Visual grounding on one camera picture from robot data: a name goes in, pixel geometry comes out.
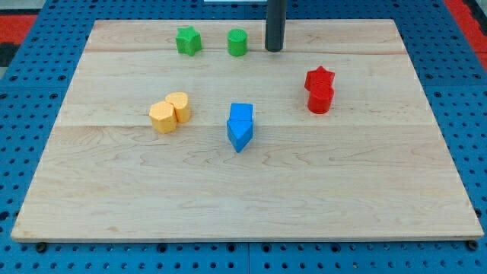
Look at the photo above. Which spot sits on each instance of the yellow heart block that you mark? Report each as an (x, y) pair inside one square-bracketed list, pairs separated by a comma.
[(180, 102)]

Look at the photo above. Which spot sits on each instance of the red cylinder block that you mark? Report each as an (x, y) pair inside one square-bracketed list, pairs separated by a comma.
[(320, 98)]

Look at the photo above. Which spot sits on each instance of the red star block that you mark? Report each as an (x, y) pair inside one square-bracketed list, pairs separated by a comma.
[(319, 76)]

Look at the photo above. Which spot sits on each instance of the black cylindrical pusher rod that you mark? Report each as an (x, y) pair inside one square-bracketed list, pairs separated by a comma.
[(275, 25)]

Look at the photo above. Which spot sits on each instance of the blue cube block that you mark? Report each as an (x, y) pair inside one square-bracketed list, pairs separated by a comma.
[(241, 112)]

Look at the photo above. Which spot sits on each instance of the light wooden board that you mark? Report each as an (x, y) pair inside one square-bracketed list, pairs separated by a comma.
[(375, 167)]

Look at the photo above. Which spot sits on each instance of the green cylinder block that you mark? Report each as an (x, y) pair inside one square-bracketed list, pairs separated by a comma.
[(237, 42)]

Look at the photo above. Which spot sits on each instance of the yellow hexagon block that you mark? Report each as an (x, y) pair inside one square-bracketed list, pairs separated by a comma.
[(163, 117)]

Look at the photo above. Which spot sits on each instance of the blue triangle block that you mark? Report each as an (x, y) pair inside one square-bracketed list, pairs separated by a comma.
[(240, 132)]

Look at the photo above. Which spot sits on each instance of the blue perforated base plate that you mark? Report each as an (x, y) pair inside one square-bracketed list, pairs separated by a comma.
[(37, 79)]

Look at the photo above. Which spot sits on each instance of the green star block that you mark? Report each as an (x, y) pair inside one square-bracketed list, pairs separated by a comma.
[(188, 40)]

